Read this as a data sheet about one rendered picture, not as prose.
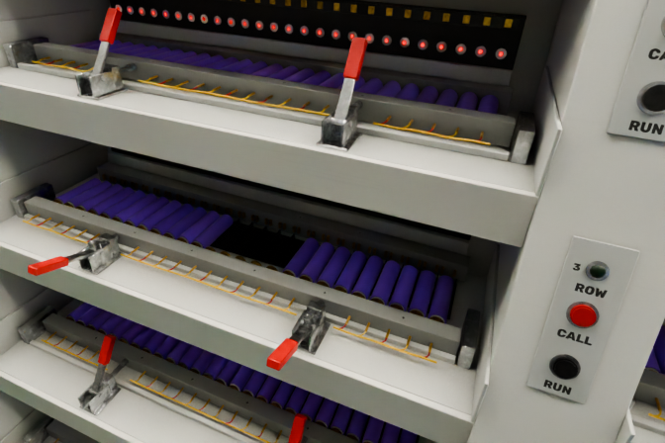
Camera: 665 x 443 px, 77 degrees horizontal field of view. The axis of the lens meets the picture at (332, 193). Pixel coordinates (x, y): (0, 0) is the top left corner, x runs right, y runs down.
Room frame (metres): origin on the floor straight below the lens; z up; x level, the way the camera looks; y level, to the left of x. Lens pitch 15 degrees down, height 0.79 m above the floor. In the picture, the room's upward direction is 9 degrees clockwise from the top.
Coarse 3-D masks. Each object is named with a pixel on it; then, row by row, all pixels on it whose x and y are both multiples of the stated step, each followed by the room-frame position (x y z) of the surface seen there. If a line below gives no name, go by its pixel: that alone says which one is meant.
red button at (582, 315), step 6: (576, 306) 0.27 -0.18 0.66; (582, 306) 0.27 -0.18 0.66; (570, 312) 0.27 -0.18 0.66; (576, 312) 0.27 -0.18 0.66; (582, 312) 0.27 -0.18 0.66; (588, 312) 0.27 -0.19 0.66; (594, 312) 0.27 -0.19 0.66; (576, 318) 0.27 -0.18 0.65; (582, 318) 0.27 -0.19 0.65; (588, 318) 0.27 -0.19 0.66; (594, 318) 0.26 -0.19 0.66; (576, 324) 0.27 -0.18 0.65; (582, 324) 0.27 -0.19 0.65; (588, 324) 0.26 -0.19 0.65
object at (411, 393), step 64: (0, 192) 0.50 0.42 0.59; (64, 192) 0.58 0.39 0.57; (256, 192) 0.55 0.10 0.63; (0, 256) 0.47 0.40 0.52; (64, 256) 0.45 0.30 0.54; (192, 320) 0.37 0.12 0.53; (256, 320) 0.37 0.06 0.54; (448, 320) 0.39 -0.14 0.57; (320, 384) 0.34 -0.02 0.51; (384, 384) 0.31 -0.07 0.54; (448, 384) 0.32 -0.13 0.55
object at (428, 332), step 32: (32, 224) 0.49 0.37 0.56; (64, 224) 0.49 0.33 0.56; (96, 224) 0.47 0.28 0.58; (128, 224) 0.48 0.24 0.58; (128, 256) 0.44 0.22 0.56; (160, 256) 0.45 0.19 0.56; (192, 256) 0.43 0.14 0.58; (224, 256) 0.43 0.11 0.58; (256, 288) 0.41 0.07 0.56; (288, 288) 0.39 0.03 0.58; (320, 288) 0.39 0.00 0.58; (352, 320) 0.37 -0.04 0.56; (384, 320) 0.36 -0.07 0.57; (416, 320) 0.36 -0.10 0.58; (448, 352) 0.34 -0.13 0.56
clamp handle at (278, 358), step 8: (304, 320) 0.35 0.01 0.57; (312, 320) 0.35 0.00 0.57; (304, 328) 0.34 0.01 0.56; (296, 336) 0.33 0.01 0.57; (304, 336) 0.33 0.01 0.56; (280, 344) 0.31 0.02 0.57; (288, 344) 0.31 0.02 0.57; (296, 344) 0.31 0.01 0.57; (272, 352) 0.29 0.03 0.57; (280, 352) 0.29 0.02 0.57; (288, 352) 0.30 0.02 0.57; (272, 360) 0.28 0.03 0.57; (280, 360) 0.28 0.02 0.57; (272, 368) 0.28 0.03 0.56; (280, 368) 0.28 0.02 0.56
